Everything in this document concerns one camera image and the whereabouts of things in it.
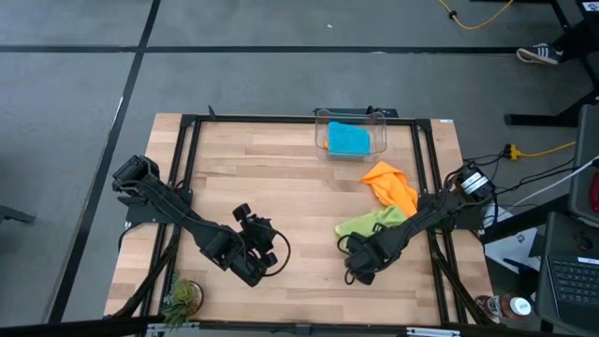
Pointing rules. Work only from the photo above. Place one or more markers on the red object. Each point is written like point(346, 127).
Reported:
point(595, 192)

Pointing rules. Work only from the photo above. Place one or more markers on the black desk leg frame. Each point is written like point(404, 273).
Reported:
point(538, 119)

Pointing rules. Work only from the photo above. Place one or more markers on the person's shoe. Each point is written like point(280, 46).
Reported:
point(538, 54)

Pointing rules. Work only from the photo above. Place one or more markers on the person's leg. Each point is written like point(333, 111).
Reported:
point(578, 39)

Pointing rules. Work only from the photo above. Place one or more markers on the teal blue microfiber towel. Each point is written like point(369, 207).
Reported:
point(348, 139)

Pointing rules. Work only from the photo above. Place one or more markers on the grey laptop with keyboard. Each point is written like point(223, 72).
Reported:
point(571, 281)

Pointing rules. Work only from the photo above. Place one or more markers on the small potted succulent plant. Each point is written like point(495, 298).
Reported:
point(185, 299)

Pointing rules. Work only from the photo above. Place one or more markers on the white cardboard box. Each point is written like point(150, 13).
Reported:
point(510, 248)

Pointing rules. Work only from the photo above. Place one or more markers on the brown bottle with white cap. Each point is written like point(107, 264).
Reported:
point(501, 306)

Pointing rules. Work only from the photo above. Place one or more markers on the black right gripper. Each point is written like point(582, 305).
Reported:
point(374, 250)

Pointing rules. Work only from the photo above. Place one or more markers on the black bracket plate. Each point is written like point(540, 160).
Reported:
point(390, 112)

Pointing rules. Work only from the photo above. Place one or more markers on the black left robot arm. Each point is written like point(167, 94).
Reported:
point(187, 220)

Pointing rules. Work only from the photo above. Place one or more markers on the lime green microfiber towel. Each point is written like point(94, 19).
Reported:
point(355, 225)

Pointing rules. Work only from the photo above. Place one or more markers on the black metal bar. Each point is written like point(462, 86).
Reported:
point(70, 327)

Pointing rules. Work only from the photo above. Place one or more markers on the silver metal bracket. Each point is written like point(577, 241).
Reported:
point(433, 332)

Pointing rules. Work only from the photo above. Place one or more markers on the black furniture foot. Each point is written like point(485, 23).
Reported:
point(14, 214)

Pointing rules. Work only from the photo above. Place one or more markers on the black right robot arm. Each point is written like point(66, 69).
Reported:
point(430, 213)

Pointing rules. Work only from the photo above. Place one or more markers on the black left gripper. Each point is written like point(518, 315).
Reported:
point(259, 241)

